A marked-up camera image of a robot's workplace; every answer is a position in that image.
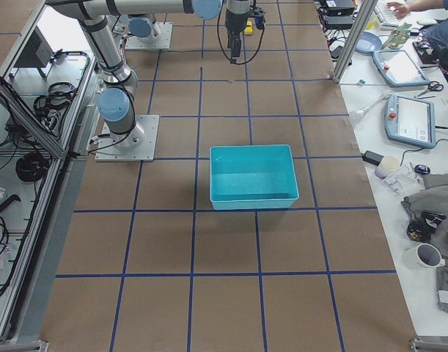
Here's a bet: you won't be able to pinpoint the yellow beetle toy car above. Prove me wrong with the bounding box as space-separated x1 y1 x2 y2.
244 20 254 35

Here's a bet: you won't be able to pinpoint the person's hand on keyboard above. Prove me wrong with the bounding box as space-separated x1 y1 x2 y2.
387 1 410 20

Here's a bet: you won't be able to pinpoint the light blue plate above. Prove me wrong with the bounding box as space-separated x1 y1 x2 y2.
355 32 383 55

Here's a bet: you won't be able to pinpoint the white keyboard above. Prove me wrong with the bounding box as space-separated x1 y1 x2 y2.
374 0 402 30

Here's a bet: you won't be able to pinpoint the teal plastic storage bin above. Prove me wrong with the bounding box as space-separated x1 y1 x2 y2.
210 144 299 210

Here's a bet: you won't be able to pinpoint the green circuit board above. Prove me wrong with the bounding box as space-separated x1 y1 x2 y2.
382 23 412 50

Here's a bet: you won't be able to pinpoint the upper teach pendant tablet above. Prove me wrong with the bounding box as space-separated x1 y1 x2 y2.
372 50 430 87

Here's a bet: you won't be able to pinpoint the teach pendant tablet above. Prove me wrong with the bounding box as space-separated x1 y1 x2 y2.
372 50 430 87
384 94 436 149

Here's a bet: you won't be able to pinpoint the black power adapter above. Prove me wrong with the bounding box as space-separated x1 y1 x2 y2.
361 150 384 166

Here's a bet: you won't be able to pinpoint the lower teach pendant tablet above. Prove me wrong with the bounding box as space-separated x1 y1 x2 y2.
384 94 436 149

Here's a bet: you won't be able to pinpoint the grey electronics box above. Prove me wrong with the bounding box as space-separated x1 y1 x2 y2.
10 26 54 78

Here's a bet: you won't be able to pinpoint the pale purple cup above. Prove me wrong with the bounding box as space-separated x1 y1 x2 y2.
375 156 400 179

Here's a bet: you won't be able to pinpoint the grey cloth pile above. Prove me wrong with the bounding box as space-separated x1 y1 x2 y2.
400 173 448 268

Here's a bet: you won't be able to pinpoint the black patterned mug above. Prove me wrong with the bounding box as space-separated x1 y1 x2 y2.
406 210 447 243

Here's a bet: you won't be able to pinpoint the white ceramic mug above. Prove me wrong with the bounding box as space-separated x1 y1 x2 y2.
402 243 445 270

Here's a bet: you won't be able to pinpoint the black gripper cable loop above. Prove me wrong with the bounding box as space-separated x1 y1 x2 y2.
216 0 267 66

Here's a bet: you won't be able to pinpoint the aluminium frame post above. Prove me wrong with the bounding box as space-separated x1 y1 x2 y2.
332 0 377 84

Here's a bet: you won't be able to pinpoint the black handled scissors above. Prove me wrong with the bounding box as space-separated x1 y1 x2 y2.
414 81 444 98

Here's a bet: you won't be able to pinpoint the aluminium frame rail left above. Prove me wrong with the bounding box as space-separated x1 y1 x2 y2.
0 76 67 159

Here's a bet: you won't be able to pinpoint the coiled black cable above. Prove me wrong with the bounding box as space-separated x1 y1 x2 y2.
15 150 51 182

